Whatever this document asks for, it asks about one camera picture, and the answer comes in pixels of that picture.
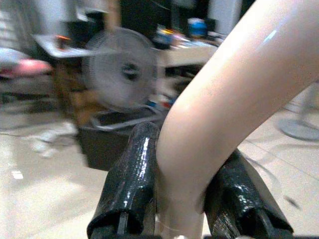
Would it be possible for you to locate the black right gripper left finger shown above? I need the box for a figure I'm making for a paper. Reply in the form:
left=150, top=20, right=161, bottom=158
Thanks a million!
left=86, top=121, right=160, bottom=239

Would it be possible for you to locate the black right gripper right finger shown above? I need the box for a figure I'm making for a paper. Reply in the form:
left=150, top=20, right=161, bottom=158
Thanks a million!
left=203, top=148, right=294, bottom=239

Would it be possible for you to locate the cream curved plastic handle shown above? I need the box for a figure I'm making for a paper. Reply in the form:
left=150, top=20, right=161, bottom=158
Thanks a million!
left=156, top=0, right=319, bottom=239

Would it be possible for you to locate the grey round floor stand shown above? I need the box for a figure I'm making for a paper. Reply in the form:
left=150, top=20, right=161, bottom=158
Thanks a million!
left=277, top=82, right=319, bottom=142

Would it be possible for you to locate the dark bin with grey rim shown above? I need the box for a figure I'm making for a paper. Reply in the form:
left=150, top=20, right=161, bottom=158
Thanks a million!
left=78, top=109, right=163, bottom=173

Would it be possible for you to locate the white litter pile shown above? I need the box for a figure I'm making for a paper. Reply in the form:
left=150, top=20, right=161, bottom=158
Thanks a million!
left=31, top=121, right=78, bottom=159

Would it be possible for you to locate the grey electric fan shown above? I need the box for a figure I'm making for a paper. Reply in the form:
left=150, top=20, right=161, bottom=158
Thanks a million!
left=81, top=26, right=160, bottom=113

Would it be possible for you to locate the cluttered beige desk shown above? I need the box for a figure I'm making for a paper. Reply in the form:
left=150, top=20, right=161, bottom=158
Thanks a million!
left=153, top=37, right=221, bottom=69

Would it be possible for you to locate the grey top side table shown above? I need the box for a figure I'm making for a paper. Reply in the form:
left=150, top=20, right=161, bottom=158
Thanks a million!
left=33, top=33, right=118, bottom=60

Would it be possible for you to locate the pink cushion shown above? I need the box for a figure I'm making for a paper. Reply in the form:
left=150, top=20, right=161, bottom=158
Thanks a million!
left=0, top=58, right=53, bottom=78

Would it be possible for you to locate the blue round object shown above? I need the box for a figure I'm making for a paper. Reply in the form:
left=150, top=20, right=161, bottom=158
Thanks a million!
left=187, top=18, right=208, bottom=37

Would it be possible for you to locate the thin floor cable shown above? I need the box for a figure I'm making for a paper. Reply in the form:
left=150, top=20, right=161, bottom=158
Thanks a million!
left=245, top=148, right=284, bottom=197

